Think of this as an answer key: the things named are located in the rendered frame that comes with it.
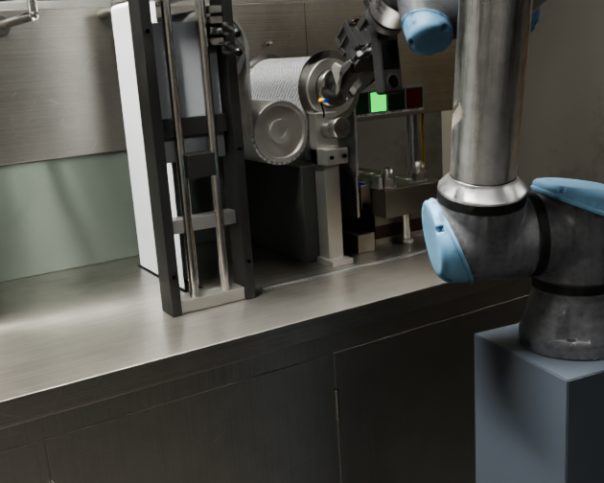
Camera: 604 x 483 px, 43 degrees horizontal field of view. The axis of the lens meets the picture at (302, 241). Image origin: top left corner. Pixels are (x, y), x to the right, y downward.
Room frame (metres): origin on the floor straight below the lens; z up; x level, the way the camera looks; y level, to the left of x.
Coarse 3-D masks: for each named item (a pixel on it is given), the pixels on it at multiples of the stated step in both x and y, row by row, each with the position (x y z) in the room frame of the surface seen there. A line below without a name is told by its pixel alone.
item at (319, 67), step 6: (324, 60) 1.57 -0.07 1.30; (330, 60) 1.57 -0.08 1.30; (336, 60) 1.58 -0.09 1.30; (318, 66) 1.56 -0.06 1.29; (324, 66) 1.57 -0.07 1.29; (330, 66) 1.57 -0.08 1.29; (312, 72) 1.55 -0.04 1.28; (318, 72) 1.56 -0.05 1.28; (312, 78) 1.55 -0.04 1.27; (306, 84) 1.55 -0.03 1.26; (312, 84) 1.55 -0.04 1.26; (306, 90) 1.55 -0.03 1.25; (312, 90) 1.55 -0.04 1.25; (312, 96) 1.55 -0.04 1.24; (312, 102) 1.55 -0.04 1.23; (318, 102) 1.56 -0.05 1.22; (348, 102) 1.59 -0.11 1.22; (318, 108) 1.56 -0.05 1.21; (324, 108) 1.56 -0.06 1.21; (330, 108) 1.57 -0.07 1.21; (336, 108) 1.58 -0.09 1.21; (342, 108) 1.59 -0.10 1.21
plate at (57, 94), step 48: (0, 48) 1.58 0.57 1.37; (48, 48) 1.63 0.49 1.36; (96, 48) 1.68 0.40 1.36; (288, 48) 1.91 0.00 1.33; (336, 48) 1.98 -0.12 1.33; (0, 96) 1.57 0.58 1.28; (48, 96) 1.62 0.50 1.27; (96, 96) 1.67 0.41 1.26; (432, 96) 2.14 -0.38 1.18; (0, 144) 1.57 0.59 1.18; (48, 144) 1.61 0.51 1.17; (96, 144) 1.66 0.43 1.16
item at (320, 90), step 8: (328, 72) 1.55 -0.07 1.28; (320, 80) 1.55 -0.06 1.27; (328, 80) 1.55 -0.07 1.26; (320, 88) 1.54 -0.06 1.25; (328, 88) 1.55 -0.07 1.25; (320, 96) 1.55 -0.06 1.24; (328, 96) 1.55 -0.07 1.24; (336, 96) 1.56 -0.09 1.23; (328, 104) 1.55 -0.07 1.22; (336, 104) 1.56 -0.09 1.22
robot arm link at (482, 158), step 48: (480, 0) 0.91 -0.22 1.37; (528, 0) 0.92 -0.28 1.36; (480, 48) 0.92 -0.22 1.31; (528, 48) 0.95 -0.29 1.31; (480, 96) 0.94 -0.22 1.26; (480, 144) 0.95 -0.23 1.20; (480, 192) 0.96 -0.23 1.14; (432, 240) 1.00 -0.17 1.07; (480, 240) 0.96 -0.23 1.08; (528, 240) 0.97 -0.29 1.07
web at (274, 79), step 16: (176, 16) 1.49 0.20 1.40; (272, 64) 1.70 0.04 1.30; (288, 64) 1.64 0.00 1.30; (240, 80) 1.52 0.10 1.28; (256, 80) 1.72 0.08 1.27; (272, 80) 1.66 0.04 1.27; (288, 80) 1.60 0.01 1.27; (240, 96) 1.52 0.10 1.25; (256, 96) 1.72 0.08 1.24; (272, 96) 1.66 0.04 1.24; (288, 96) 1.60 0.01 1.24; (304, 112) 1.55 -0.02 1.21; (256, 160) 1.55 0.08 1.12; (176, 176) 1.46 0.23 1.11; (176, 192) 1.46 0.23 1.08; (176, 208) 1.47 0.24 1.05
